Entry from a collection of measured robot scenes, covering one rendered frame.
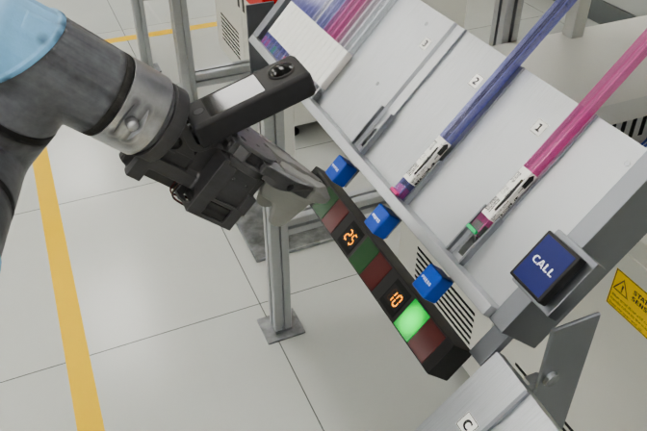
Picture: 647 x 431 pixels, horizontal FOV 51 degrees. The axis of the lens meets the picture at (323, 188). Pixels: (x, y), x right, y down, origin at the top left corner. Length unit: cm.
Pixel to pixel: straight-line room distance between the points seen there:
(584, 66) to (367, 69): 57
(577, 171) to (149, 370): 111
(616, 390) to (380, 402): 55
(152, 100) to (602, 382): 79
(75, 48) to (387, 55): 47
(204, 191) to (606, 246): 36
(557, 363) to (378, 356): 95
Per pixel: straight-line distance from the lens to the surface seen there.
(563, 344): 62
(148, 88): 57
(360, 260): 79
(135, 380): 156
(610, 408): 112
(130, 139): 58
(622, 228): 65
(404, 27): 91
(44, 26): 54
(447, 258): 68
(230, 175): 62
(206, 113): 61
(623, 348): 105
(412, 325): 72
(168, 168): 62
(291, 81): 60
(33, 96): 55
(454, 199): 73
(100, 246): 190
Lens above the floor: 118
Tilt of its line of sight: 36 degrees down
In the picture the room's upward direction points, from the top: straight up
